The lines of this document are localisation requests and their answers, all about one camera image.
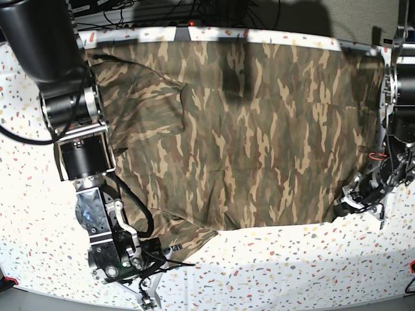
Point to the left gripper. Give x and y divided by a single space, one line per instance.
366 192

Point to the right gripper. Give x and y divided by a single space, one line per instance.
119 261

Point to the camouflage T-shirt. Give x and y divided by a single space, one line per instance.
216 136

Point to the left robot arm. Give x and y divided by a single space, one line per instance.
394 137

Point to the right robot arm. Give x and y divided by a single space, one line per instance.
45 40

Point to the terrazzo pattern table cloth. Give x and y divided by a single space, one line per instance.
287 267

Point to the orange clamp right corner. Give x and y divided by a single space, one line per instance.
412 267

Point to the orange clamp corner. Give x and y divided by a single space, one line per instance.
10 281
412 267

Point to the orange clamp left corner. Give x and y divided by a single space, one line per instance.
10 281

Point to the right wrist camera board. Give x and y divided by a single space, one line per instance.
148 303

